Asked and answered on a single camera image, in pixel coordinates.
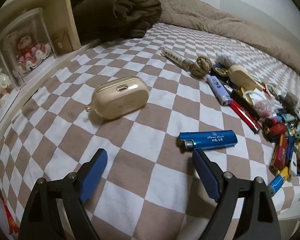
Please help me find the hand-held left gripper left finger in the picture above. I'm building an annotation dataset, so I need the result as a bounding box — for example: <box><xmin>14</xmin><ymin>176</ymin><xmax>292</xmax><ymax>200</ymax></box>
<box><xmin>19</xmin><ymin>148</ymin><xmax>108</xmax><ymax>240</ymax></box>

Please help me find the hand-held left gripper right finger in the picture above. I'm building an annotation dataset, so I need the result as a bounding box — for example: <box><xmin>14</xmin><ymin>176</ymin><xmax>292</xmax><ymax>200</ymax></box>
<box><xmin>191</xmin><ymin>149</ymin><xmax>282</xmax><ymax>240</ymax></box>

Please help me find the blue metallic lighter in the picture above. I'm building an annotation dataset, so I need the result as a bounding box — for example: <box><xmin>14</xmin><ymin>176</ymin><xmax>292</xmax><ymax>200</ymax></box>
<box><xmin>178</xmin><ymin>130</ymin><xmax>238</xmax><ymax>152</ymax></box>

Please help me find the pile of assorted lighters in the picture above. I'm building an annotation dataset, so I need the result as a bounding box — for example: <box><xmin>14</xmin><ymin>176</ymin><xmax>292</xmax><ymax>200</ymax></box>
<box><xmin>259</xmin><ymin>84</ymin><xmax>300</xmax><ymax>183</ymax></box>

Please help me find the checkered bed sheet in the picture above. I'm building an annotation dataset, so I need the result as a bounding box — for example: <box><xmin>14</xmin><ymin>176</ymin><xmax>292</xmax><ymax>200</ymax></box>
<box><xmin>0</xmin><ymin>22</ymin><xmax>300</xmax><ymax>240</ymax></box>

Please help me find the long red lighter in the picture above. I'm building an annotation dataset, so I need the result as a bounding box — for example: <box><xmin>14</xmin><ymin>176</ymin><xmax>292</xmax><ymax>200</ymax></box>
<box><xmin>229</xmin><ymin>99</ymin><xmax>262</xmax><ymax>134</ymax></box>

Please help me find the blue and yellow lighter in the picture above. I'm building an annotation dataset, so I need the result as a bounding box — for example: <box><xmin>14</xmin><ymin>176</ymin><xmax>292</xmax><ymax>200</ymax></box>
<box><xmin>267</xmin><ymin>166</ymin><xmax>290</xmax><ymax>195</ymax></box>

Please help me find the beige earbud case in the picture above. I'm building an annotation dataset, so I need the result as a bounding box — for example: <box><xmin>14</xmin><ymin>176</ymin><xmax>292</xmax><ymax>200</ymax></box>
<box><xmin>84</xmin><ymin>76</ymin><xmax>150</xmax><ymax>122</ymax></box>

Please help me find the black lighter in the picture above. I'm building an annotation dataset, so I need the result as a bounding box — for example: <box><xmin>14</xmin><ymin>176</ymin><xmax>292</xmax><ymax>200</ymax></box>
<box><xmin>230</xmin><ymin>89</ymin><xmax>261</xmax><ymax>121</ymax></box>

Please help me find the lavender lighter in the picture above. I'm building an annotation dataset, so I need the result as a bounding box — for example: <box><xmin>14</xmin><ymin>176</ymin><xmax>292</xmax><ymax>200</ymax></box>
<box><xmin>206</xmin><ymin>76</ymin><xmax>232</xmax><ymax>107</ymax></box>

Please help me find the red snack packet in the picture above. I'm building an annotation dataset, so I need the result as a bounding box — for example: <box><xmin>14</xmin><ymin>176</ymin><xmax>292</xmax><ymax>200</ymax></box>
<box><xmin>0</xmin><ymin>195</ymin><xmax>20</xmax><ymax>236</ymax></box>

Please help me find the beige wooden brush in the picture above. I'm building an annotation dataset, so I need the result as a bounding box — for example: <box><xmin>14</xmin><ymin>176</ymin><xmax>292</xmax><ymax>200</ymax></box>
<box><xmin>227</xmin><ymin>64</ymin><xmax>257</xmax><ymax>92</ymax></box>

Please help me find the black round badge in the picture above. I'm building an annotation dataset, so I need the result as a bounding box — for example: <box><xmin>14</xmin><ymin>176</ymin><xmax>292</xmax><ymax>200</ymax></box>
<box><xmin>211</xmin><ymin>64</ymin><xmax>230</xmax><ymax>77</ymax></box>

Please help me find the grey pompom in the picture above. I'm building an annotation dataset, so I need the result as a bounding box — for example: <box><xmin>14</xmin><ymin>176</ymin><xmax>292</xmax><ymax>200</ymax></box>
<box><xmin>216</xmin><ymin>54</ymin><xmax>238</xmax><ymax>67</ymax></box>

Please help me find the clear labelled tube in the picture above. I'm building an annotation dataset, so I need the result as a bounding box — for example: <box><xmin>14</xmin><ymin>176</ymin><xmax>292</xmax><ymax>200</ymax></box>
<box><xmin>162</xmin><ymin>47</ymin><xmax>194</xmax><ymax>71</ymax></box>

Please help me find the small wooden box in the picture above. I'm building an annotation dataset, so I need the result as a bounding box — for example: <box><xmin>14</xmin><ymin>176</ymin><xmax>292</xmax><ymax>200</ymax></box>
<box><xmin>51</xmin><ymin>29</ymin><xmax>75</xmax><ymax>55</ymax></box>

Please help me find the boxed doll in red dress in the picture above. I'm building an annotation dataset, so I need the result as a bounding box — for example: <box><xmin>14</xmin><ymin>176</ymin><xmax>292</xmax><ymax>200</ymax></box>
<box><xmin>0</xmin><ymin>7</ymin><xmax>58</xmax><ymax>82</ymax></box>

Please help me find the beige quilt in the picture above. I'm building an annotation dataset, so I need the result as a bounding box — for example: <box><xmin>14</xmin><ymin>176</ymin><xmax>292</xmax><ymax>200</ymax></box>
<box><xmin>152</xmin><ymin>0</ymin><xmax>300</xmax><ymax>77</ymax></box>

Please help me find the brown folded blanket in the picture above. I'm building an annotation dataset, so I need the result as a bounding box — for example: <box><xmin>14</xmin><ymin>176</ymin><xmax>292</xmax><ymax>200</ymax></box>
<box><xmin>72</xmin><ymin>0</ymin><xmax>163</xmax><ymax>43</ymax></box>

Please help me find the wooden bedside shelf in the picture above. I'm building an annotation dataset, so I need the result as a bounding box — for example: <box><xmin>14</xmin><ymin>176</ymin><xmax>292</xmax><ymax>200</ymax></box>
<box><xmin>0</xmin><ymin>0</ymin><xmax>157</xmax><ymax>170</ymax></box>

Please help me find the rope knot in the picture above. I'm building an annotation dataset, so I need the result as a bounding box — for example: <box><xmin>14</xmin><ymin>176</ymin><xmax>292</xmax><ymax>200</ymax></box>
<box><xmin>189</xmin><ymin>56</ymin><xmax>212</xmax><ymax>78</ymax></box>

